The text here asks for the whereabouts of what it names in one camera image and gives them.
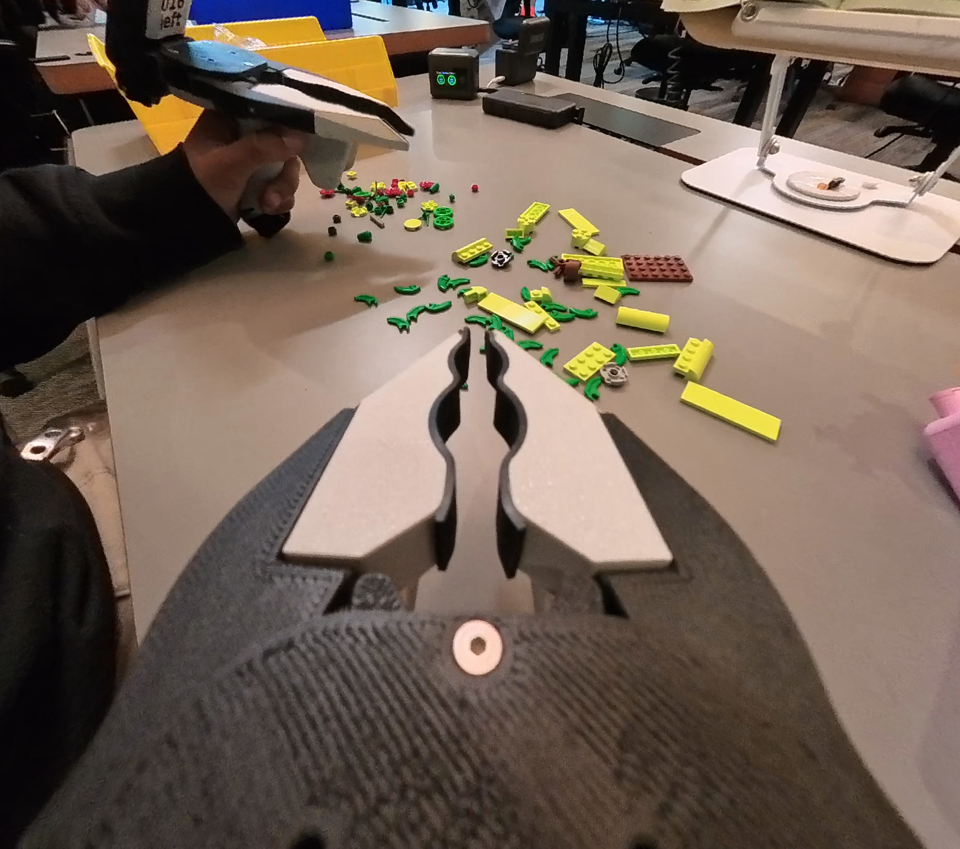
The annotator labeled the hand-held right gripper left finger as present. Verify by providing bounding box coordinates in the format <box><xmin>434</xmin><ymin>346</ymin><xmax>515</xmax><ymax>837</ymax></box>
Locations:
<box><xmin>281</xmin><ymin>327</ymin><xmax>472</xmax><ymax>603</ymax></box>

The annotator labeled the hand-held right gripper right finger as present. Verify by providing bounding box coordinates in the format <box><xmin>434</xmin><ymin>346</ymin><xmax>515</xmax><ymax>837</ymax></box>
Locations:
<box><xmin>486</xmin><ymin>328</ymin><xmax>675</xmax><ymax>603</ymax></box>

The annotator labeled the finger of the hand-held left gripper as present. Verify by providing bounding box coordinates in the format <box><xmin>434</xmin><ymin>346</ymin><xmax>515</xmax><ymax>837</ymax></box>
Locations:
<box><xmin>279</xmin><ymin>66</ymin><xmax>416</xmax><ymax>138</ymax></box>
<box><xmin>249</xmin><ymin>82</ymin><xmax>414</xmax><ymax>154</ymax></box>

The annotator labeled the person's left forearm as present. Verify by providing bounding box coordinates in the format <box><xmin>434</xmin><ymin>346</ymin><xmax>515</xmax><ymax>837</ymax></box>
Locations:
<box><xmin>0</xmin><ymin>144</ymin><xmax>247</xmax><ymax>370</ymax></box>

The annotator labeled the person's left hand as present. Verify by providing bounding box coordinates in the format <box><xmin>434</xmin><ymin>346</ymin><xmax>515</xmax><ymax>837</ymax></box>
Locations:
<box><xmin>182</xmin><ymin>117</ymin><xmax>307</xmax><ymax>224</ymax></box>

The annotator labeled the yellow storage bin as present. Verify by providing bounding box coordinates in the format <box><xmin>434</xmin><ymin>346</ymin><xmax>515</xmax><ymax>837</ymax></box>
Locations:
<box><xmin>86</xmin><ymin>15</ymin><xmax>400</xmax><ymax>156</ymax></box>

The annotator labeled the black box with green lights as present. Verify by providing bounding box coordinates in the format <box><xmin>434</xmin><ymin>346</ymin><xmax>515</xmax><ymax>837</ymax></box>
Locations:
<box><xmin>427</xmin><ymin>46</ymin><xmax>481</xmax><ymax>100</ymax></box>

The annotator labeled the pile of lime green bricks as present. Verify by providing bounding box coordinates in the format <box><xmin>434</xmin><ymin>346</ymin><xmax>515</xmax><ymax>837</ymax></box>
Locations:
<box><xmin>450</xmin><ymin>200</ymin><xmax>783</xmax><ymax>444</ymax></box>

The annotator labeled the black flat power brick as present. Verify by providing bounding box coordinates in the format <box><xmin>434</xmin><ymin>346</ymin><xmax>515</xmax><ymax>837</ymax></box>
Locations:
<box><xmin>481</xmin><ymin>87</ymin><xmax>588</xmax><ymax>132</ymax></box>

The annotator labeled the pile of green leaf pieces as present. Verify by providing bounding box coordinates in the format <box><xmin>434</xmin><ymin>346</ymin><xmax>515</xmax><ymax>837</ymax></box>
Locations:
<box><xmin>352</xmin><ymin>230</ymin><xmax>642</xmax><ymax>402</ymax></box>

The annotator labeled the black charger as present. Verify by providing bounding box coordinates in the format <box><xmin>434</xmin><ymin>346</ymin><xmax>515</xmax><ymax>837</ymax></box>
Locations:
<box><xmin>495</xmin><ymin>16</ymin><xmax>554</xmax><ymax>87</ymax></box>

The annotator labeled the large brown studded plate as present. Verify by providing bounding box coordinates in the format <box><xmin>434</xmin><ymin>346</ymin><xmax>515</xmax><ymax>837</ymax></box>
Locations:
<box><xmin>621</xmin><ymin>253</ymin><xmax>694</xmax><ymax>285</ymax></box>

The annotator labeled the metal carabiner clip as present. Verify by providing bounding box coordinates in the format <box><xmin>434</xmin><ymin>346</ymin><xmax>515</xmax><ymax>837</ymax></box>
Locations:
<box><xmin>21</xmin><ymin>425</ymin><xmax>85</xmax><ymax>462</ymax></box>

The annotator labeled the person's black jacket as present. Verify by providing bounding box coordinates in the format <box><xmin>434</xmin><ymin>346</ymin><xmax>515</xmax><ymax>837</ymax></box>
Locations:
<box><xmin>0</xmin><ymin>436</ymin><xmax>121</xmax><ymax>849</ymax></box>

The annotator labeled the pink pig planter toy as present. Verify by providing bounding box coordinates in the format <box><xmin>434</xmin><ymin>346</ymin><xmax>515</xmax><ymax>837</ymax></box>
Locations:
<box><xmin>922</xmin><ymin>387</ymin><xmax>960</xmax><ymax>501</ymax></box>

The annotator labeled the white book stand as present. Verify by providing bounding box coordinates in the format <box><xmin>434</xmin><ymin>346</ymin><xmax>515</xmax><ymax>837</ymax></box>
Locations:
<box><xmin>678</xmin><ymin>0</ymin><xmax>960</xmax><ymax>265</ymax></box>

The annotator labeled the black table cable flap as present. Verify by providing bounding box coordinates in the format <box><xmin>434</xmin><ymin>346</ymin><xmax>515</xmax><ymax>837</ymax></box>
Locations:
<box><xmin>577</xmin><ymin>91</ymin><xmax>702</xmax><ymax>150</ymax></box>

